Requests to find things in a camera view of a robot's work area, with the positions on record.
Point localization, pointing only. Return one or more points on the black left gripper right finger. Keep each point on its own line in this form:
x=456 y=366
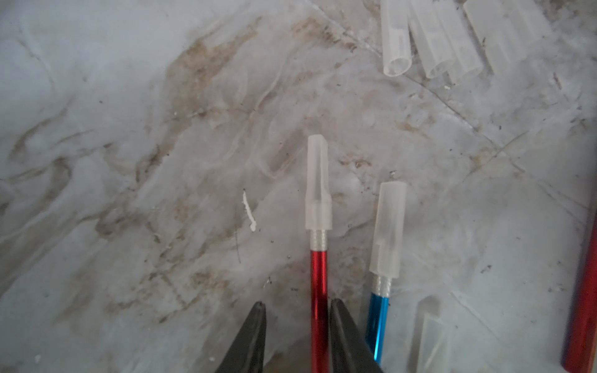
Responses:
x=349 y=352

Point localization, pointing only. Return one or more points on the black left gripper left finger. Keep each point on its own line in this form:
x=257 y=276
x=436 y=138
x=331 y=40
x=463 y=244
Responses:
x=246 y=353

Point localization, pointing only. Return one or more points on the red carving knife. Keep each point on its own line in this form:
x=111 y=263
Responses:
x=580 y=343
x=318 y=222

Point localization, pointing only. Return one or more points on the clear cap of red knife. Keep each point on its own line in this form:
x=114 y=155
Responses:
x=467 y=63

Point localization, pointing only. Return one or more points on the clear cap of blue knife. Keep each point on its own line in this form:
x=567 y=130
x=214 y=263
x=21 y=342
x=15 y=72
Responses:
x=528 y=21

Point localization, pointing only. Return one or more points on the blue carving knife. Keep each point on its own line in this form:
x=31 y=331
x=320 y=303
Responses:
x=431 y=349
x=385 y=260

